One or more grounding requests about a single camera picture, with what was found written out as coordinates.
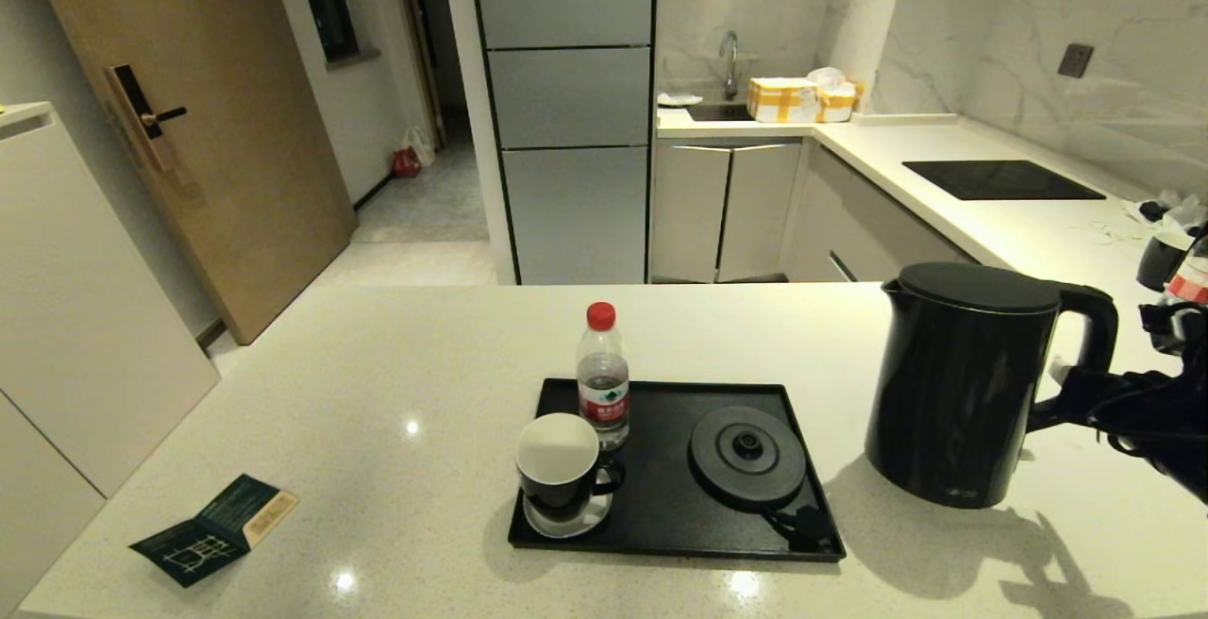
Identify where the black electric kettle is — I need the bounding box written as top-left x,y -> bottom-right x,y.
865,261 -> 1120,510

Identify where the water bottle red label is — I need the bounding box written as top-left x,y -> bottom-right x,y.
1166,234 -> 1208,309

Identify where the round black kettle base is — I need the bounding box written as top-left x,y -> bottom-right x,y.
688,406 -> 808,512

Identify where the water bottle red cap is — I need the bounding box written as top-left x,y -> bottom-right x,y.
577,302 -> 630,451

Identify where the crumpled white tissue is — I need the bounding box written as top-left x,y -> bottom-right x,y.
1123,190 -> 1208,241

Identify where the black induction cooktop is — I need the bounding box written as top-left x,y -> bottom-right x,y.
902,159 -> 1107,201

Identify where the grey counter drawer cabinet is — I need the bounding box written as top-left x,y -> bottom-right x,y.
785,142 -> 978,282

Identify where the grey lower cabinet door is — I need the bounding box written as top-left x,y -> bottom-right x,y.
718,142 -> 803,283
650,144 -> 732,283

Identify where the small box yellow tape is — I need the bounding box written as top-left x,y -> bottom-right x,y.
815,81 -> 864,124

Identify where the large box yellow tape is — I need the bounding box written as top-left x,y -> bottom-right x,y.
747,77 -> 820,124

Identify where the black rectangular serving tray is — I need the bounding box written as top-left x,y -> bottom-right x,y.
508,379 -> 847,562

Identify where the chrome sink faucet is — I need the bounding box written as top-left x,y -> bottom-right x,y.
718,30 -> 741,99

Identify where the black mug white inside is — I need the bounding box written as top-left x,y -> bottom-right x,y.
515,412 -> 626,523

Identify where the white saucer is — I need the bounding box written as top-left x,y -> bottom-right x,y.
522,492 -> 613,540

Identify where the tall grey cabinet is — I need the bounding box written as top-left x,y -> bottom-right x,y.
466,0 -> 657,286

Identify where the brown wooden door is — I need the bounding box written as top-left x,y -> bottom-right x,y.
21,0 -> 358,346

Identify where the dark green folded booklet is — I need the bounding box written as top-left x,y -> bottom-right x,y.
129,474 -> 299,588

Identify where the white side cabinet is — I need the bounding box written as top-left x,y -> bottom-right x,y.
0,102 -> 220,619

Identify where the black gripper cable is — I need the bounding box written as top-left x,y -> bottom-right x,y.
1090,391 -> 1208,443

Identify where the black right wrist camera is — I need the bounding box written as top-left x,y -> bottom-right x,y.
1139,301 -> 1192,356

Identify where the black door lock handle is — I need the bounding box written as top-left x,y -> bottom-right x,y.
104,64 -> 188,174

